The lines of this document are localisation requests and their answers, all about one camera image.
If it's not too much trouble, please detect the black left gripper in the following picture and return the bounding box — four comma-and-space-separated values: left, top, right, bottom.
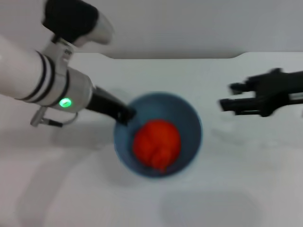
85, 86, 138, 126

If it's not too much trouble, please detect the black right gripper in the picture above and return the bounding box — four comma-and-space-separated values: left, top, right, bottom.
218, 68, 303, 118

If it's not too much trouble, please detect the orange fruit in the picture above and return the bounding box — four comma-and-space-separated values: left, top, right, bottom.
132, 119, 182, 172

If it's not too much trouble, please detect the blue bowl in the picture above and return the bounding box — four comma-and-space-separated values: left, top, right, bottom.
113, 91, 203, 182

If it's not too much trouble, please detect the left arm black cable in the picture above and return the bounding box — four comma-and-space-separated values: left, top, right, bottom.
30, 107, 79, 128

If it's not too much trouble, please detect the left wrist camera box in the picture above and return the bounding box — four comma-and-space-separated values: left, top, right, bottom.
41, 0, 115, 47

